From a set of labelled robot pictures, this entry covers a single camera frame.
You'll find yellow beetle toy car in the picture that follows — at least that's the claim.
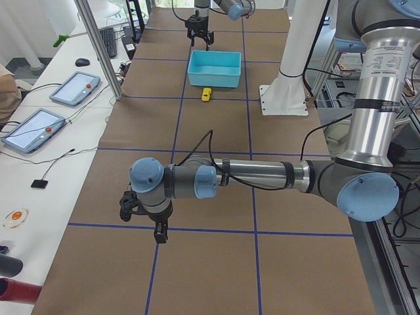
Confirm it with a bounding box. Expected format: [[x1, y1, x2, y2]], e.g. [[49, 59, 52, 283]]
[[201, 87, 212, 102]]

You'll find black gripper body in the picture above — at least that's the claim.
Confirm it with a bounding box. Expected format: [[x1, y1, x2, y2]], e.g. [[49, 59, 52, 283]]
[[184, 15, 209, 39], [147, 205, 173, 226]]

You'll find small black square pad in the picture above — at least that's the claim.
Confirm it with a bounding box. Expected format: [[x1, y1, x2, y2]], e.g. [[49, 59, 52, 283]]
[[30, 179, 48, 189]]

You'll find near teach pendant tablet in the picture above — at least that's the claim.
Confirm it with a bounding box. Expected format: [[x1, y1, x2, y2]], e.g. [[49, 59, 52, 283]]
[[1, 108, 66, 154]]

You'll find far teach pendant tablet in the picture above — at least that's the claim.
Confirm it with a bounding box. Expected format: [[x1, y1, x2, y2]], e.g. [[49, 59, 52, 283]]
[[49, 72, 100, 106]]

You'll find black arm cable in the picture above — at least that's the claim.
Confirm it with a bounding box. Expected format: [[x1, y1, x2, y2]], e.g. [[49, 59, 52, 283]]
[[177, 110, 354, 191], [171, 0, 198, 24]]

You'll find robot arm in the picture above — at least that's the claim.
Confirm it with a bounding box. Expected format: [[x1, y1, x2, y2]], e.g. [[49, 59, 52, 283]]
[[119, 1, 419, 243], [184, 0, 256, 50]]

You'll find white camera mast column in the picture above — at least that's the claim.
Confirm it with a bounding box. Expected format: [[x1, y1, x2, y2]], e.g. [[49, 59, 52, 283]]
[[259, 0, 330, 116]]

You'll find teach pendant tablet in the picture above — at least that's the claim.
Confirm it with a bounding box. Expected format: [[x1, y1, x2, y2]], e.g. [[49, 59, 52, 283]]
[[49, 72, 100, 106], [1, 108, 66, 154]]

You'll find black computer mouse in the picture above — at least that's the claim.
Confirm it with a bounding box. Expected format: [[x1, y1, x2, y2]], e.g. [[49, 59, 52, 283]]
[[75, 58, 90, 67]]

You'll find black bottle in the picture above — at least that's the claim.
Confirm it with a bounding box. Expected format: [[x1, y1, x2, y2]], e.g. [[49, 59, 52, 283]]
[[0, 253, 23, 278]]

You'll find red cylinder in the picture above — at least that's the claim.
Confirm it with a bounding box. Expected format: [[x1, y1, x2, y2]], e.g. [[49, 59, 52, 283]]
[[1, 278, 42, 305]]

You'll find grey aluminium frame post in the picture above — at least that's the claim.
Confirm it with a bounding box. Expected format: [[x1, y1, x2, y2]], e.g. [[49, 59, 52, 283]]
[[74, 0, 122, 100]]

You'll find turquoise plastic bin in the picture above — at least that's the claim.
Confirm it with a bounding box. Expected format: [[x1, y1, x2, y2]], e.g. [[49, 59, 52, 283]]
[[188, 50, 242, 88]]

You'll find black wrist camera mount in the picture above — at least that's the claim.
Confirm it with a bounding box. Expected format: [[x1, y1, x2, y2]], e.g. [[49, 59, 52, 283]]
[[119, 190, 146, 222]]

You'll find black keyboard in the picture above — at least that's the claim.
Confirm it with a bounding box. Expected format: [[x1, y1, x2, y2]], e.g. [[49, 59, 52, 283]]
[[99, 27, 117, 58]]

